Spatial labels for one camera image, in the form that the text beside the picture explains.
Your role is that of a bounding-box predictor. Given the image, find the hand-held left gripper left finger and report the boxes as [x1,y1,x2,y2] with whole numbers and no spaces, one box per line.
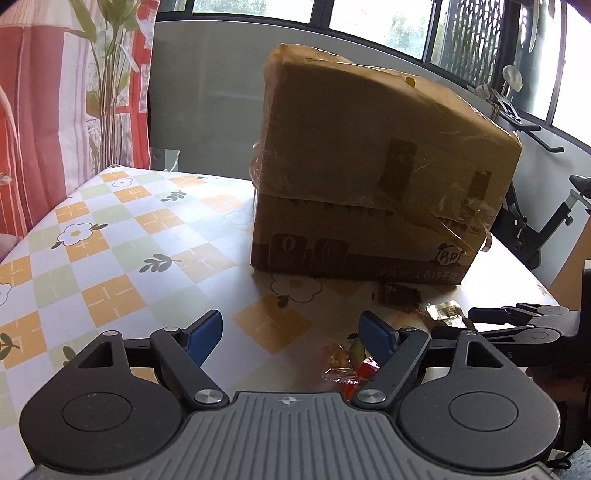
[76,310,232,408]

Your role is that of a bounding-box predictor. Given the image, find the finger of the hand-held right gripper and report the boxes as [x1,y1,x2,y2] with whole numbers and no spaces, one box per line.
[475,324,563,346]
[468,302,573,325]

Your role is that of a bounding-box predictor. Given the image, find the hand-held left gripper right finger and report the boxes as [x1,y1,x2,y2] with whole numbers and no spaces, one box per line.
[352,311,509,408]

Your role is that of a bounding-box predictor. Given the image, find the brown cardboard box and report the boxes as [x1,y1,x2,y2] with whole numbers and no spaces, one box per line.
[249,43,524,289]

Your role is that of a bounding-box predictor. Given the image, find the red snack packet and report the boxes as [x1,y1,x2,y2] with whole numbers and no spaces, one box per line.
[344,357,382,400]

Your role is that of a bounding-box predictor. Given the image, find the silver gold small packet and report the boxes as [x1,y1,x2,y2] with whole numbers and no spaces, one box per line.
[426,301,464,320]

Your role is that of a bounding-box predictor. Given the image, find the dark brown snack packet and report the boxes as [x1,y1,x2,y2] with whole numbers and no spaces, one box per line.
[378,283,422,309]

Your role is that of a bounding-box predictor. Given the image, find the clear candy wrapper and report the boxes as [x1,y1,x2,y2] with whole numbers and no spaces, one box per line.
[320,344,360,385]

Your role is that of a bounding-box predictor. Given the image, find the black exercise bike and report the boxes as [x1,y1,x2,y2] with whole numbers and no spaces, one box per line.
[478,65,591,274]

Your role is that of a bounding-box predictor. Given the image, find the checked flower tablecloth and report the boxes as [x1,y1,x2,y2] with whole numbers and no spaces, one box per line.
[0,166,562,480]

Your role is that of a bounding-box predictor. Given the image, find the printed curtain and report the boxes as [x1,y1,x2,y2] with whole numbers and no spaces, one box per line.
[0,0,156,239]

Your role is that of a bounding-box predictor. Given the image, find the dark-framed window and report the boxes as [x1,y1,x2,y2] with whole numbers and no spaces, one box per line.
[154,0,591,154]

